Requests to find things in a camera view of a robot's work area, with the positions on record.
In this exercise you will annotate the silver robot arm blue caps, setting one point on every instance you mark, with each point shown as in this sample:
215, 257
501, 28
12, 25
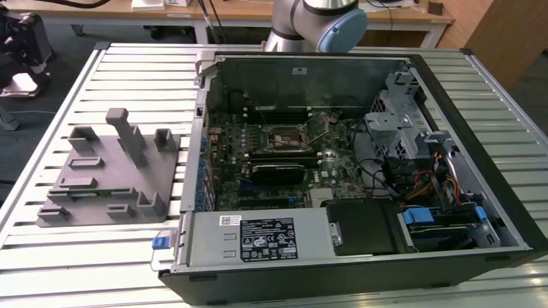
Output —
295, 19

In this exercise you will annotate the CPU socket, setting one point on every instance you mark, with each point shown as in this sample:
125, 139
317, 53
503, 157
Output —
284, 139

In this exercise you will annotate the grey metal stand foot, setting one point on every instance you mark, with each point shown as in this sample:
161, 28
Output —
8, 123

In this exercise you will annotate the wooden desk white legs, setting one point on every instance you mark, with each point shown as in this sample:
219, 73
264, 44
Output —
107, 14

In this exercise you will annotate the black office chair base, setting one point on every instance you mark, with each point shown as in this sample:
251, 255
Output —
156, 32

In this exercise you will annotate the grey plastic parts rack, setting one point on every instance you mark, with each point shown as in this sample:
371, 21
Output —
111, 160

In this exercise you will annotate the white box black print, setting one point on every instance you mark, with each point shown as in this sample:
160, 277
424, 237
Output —
177, 2

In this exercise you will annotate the green RAM stick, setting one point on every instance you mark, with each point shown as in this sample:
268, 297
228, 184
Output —
104, 192

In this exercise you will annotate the black RAM slot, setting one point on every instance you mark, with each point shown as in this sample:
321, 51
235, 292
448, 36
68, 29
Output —
277, 110
277, 117
284, 161
283, 155

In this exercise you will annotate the blue case latch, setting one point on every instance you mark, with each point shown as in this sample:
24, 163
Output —
160, 243

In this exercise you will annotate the white case sticker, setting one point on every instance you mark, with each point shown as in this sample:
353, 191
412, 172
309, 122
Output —
300, 71

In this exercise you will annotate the blue expansion slot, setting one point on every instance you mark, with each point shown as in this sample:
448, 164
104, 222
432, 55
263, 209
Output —
247, 187

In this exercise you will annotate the silver power supply unit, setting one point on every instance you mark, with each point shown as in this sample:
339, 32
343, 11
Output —
205, 237

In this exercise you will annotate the black graphics card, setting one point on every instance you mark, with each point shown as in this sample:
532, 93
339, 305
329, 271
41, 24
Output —
277, 176

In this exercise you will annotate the long black expansion slot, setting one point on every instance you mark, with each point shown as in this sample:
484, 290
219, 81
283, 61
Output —
265, 203

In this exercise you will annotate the green motherboard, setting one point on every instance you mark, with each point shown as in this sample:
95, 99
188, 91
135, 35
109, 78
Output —
337, 160

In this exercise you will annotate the small silver heatsink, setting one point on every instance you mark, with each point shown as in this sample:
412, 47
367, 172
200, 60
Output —
321, 196

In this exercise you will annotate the silver metal drive cage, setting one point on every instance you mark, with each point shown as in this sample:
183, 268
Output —
385, 125

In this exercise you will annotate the black open PC case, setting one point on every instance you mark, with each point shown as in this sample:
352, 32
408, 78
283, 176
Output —
299, 282

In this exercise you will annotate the black plastic shroud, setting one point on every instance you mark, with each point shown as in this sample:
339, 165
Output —
364, 224

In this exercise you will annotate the small brown box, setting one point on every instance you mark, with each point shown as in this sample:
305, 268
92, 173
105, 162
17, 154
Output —
436, 8

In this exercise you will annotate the blue disk carrier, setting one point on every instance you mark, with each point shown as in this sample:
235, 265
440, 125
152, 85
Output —
417, 218

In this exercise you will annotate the wooden cabinet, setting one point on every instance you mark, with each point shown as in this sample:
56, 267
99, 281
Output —
505, 38

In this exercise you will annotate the blue plastic clip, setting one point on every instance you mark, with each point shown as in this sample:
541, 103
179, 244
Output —
480, 213

